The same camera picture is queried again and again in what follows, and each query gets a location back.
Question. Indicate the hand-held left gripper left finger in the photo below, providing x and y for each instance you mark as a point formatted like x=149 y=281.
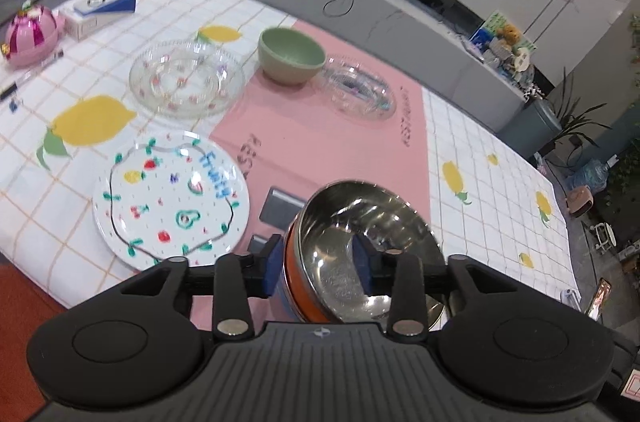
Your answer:
x=270 y=267

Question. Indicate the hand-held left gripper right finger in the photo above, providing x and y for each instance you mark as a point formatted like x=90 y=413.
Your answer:
x=362 y=269

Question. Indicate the steel bowl with orange outside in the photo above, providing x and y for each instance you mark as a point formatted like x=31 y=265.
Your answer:
x=365 y=232

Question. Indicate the small floral glass dish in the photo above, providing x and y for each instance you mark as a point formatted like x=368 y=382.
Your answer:
x=357 y=90

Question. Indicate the green ceramic bowl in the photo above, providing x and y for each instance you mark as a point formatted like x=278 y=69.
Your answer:
x=290 y=52

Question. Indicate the white fruit print plate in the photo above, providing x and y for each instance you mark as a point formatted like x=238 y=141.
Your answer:
x=165 y=197

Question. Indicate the pink placemat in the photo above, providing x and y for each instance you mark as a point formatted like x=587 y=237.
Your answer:
x=310 y=137

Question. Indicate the lemon print checkered tablecloth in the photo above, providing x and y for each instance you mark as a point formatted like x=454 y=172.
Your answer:
x=475 y=142

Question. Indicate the large floral glass plate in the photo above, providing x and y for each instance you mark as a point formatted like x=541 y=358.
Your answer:
x=185 y=77

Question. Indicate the grey trash bin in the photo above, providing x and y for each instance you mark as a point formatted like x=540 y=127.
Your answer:
x=530 y=125

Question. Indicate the pink small heater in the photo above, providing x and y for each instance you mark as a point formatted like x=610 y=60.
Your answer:
x=580 y=201

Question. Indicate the phone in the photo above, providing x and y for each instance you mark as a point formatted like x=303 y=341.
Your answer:
x=600 y=299

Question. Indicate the white stool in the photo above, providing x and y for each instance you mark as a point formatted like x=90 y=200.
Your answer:
x=602 y=237

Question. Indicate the blue water jug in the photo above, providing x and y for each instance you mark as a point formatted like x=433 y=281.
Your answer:
x=592 y=174

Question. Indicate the long leaf potted plant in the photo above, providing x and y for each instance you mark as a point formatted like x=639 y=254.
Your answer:
x=580 y=117

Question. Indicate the brown teddy bear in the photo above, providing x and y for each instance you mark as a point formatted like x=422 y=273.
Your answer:
x=509 y=35

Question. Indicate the green picture board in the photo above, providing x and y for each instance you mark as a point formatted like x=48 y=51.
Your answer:
x=492 y=22

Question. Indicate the blue and white packet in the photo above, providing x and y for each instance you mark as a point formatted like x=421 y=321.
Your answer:
x=112 y=5

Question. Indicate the white cardboard box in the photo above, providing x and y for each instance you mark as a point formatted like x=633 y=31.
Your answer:
x=82 y=25

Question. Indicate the black marker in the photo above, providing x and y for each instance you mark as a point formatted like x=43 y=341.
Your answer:
x=8 y=91

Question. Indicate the pink round toy case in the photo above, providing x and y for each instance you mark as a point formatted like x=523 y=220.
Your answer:
x=30 y=35

